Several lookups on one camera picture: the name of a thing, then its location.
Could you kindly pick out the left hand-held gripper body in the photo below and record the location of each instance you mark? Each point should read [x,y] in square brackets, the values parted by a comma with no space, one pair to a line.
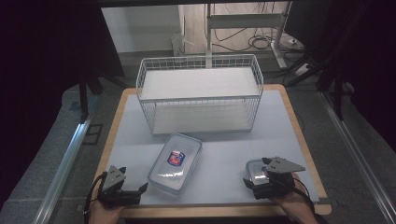
[113,180]

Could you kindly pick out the small black floor frame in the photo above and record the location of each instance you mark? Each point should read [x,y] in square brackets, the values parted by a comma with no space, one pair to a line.
[92,134]

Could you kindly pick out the aluminium rail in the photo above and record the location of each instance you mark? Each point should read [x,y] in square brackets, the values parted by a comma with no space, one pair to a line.
[358,155]
[67,161]

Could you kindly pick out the black tripod legs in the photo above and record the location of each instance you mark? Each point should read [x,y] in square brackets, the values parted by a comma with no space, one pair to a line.
[330,77]

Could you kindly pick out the person's left hand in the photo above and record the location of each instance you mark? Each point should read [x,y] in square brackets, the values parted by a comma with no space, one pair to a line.
[101,214]

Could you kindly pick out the white metal stand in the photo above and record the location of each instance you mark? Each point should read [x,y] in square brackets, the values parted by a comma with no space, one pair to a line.
[243,21]

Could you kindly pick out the small clear plastic food container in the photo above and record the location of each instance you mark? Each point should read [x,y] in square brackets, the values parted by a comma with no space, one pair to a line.
[256,172]

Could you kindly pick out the white power strip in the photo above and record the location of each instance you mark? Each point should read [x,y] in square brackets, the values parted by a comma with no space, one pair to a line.
[302,70]

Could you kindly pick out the large clear plastic food container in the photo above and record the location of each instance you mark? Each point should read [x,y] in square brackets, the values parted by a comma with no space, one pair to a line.
[174,165]

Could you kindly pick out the black curtain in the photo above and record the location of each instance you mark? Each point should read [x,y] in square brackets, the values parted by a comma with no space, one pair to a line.
[40,62]
[367,56]

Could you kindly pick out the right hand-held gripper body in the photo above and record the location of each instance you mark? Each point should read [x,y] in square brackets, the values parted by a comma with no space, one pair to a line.
[281,166]

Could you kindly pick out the light blue table mat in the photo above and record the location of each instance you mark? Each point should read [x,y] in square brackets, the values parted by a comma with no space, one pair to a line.
[224,155]

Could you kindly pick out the black stand legs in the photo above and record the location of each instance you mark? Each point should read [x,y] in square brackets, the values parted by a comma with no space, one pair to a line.
[84,93]

